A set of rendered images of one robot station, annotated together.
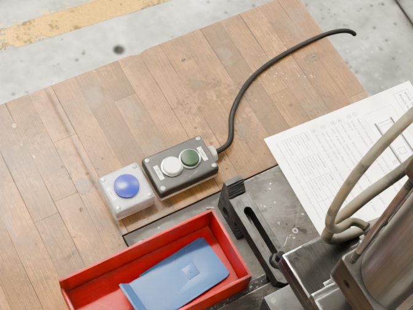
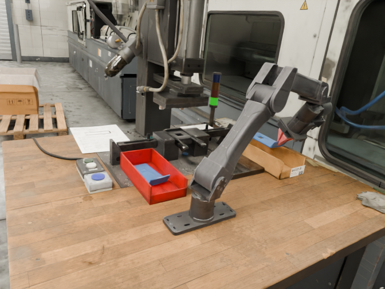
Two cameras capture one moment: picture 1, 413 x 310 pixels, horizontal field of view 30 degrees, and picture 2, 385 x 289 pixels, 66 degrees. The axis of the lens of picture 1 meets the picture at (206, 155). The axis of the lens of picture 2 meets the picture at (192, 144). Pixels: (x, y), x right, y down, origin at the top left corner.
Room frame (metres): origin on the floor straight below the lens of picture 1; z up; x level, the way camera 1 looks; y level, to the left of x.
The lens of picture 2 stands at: (0.16, 0.86, 1.37)
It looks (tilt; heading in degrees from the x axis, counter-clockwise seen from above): 21 degrees down; 275
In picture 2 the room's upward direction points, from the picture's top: 6 degrees clockwise
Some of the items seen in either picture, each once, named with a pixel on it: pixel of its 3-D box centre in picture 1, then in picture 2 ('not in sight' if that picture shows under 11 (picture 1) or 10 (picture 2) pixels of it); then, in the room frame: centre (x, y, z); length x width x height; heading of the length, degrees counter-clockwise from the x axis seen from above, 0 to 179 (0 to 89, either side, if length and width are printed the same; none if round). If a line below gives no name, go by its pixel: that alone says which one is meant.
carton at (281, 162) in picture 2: not in sight; (268, 156); (-0.04, -0.24, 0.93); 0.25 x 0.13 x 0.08; 129
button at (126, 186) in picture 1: (126, 187); (98, 178); (0.50, 0.11, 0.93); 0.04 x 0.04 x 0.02
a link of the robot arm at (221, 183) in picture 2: not in sight; (206, 182); (0.18, 0.18, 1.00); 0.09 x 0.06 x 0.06; 137
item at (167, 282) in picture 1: (175, 278); (148, 171); (0.38, 0.01, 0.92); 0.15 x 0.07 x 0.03; 136
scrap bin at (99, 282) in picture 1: (155, 284); (151, 172); (0.36, 0.03, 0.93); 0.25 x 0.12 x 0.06; 129
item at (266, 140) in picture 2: not in sight; (266, 137); (-0.02, -0.26, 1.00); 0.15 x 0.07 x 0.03; 128
